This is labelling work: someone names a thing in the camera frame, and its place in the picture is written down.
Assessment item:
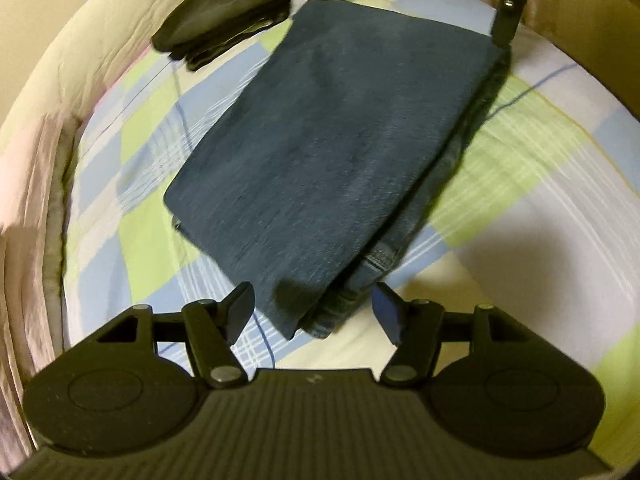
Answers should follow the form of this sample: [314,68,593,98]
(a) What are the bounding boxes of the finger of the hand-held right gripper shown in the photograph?
[491,0,540,52]

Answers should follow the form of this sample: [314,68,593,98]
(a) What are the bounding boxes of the checkered bed sheet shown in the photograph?
[62,0,640,471]

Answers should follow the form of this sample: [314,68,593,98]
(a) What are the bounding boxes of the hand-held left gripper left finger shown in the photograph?
[95,281,257,389]

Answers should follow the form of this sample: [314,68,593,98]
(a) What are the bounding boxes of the blue jeans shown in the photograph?
[162,0,513,341]

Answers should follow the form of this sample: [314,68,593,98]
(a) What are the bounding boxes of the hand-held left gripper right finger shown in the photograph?
[371,281,532,388]

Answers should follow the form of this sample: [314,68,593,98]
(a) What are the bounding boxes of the black garment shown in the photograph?
[151,0,297,73]

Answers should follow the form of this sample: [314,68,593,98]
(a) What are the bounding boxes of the striped white duvet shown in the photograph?
[0,0,217,461]

